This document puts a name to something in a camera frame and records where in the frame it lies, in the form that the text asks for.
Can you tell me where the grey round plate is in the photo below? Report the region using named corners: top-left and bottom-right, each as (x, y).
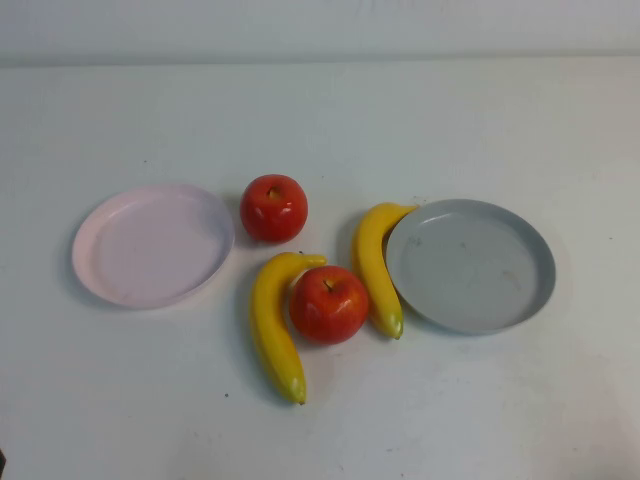
top-left (385, 198), bottom-right (558, 336)

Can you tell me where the dark red toy apple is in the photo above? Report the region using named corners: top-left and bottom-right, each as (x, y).
top-left (239, 173), bottom-right (309, 245)

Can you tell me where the red yellow-streaked toy apple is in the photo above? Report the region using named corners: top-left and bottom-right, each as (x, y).
top-left (288, 265), bottom-right (371, 346)

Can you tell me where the short yellow toy banana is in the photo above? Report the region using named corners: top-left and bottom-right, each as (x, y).
top-left (351, 201), bottom-right (420, 341)

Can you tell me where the pink round plate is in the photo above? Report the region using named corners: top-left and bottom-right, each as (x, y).
top-left (71, 183), bottom-right (236, 310)

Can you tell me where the long yellow toy banana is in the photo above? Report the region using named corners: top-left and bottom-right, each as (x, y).
top-left (249, 251), bottom-right (329, 405)

